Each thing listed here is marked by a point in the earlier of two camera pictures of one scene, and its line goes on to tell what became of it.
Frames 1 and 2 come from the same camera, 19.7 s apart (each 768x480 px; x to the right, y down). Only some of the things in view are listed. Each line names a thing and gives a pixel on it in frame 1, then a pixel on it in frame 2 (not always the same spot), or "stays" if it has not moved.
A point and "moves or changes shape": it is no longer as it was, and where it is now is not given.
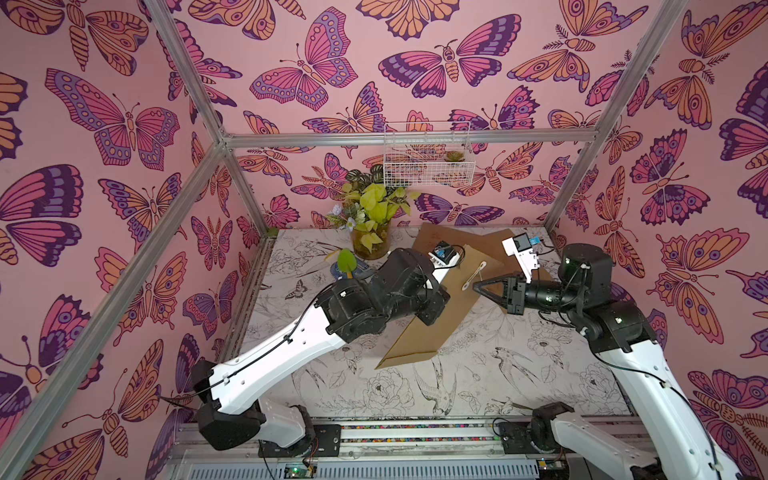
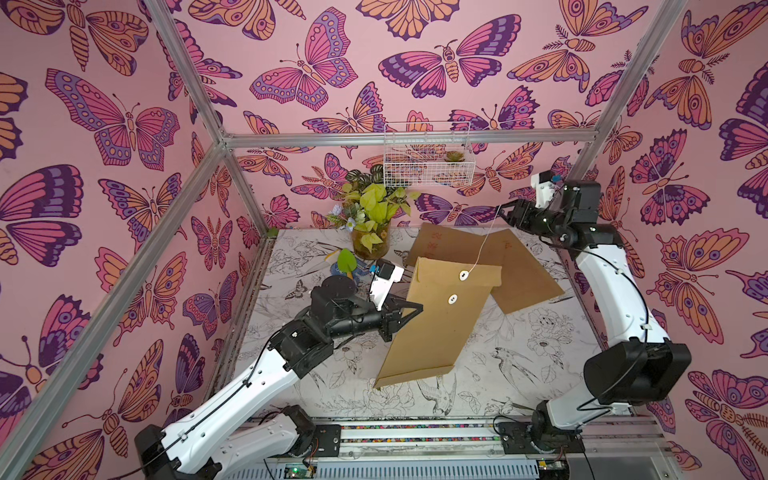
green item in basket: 454,156 stays
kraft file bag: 471,266 moves or changes shape
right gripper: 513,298 to 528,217
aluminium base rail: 487,448 stays
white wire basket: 428,154 stays
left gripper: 435,302 to 392,321
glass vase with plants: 366,209 stays
